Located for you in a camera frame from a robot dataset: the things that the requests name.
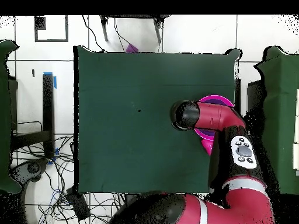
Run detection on large pink bowl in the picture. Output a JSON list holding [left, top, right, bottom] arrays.
[[193, 94, 235, 142]]

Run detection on purple bowl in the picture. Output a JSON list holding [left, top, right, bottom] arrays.
[[197, 99, 231, 138]]

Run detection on dark green tablecloth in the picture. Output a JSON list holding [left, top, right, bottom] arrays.
[[73, 45, 241, 194]]

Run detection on small purple object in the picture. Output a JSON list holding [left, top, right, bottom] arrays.
[[125, 43, 139, 54]]

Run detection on black metal stand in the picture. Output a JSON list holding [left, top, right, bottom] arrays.
[[242, 79, 266, 113], [10, 72, 57, 158]]

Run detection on black power brick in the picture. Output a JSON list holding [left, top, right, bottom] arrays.
[[65, 187, 91, 222]]

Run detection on green cloth covered table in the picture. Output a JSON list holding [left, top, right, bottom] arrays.
[[253, 45, 299, 195], [0, 39, 22, 194]]

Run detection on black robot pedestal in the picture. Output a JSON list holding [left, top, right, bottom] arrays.
[[124, 193, 141, 206]]

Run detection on black camera tripod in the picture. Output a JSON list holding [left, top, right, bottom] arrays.
[[99, 15, 171, 44]]

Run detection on tangle of cables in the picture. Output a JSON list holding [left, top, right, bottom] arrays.
[[10, 134, 127, 224]]

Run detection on dark grey pedestal leg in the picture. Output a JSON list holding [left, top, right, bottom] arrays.
[[10, 157, 49, 184]]

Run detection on black square frame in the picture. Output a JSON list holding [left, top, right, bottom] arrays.
[[34, 15, 69, 43]]

